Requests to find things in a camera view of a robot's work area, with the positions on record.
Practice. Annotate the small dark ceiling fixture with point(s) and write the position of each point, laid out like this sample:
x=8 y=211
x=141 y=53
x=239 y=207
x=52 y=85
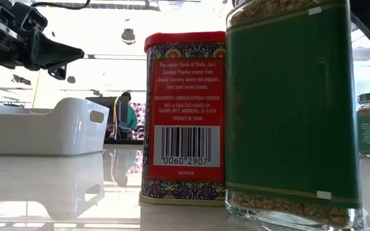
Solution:
x=71 y=80

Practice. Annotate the black computer monitor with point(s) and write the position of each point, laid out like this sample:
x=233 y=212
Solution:
x=101 y=118

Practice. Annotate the red-lidded smoked paprika tin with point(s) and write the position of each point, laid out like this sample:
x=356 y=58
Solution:
x=185 y=96

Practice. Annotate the person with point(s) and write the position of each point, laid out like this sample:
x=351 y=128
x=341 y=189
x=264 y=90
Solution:
x=130 y=120

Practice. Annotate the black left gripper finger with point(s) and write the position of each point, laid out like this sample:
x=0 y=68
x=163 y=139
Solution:
x=53 y=54
x=58 y=73

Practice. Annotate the purple patterned cloth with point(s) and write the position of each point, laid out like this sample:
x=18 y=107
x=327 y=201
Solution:
x=140 y=110

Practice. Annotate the round dark ceiling fixture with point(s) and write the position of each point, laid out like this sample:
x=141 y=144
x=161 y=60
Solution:
x=128 y=36

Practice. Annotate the white plastic bin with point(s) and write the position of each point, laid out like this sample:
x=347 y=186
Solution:
x=43 y=134

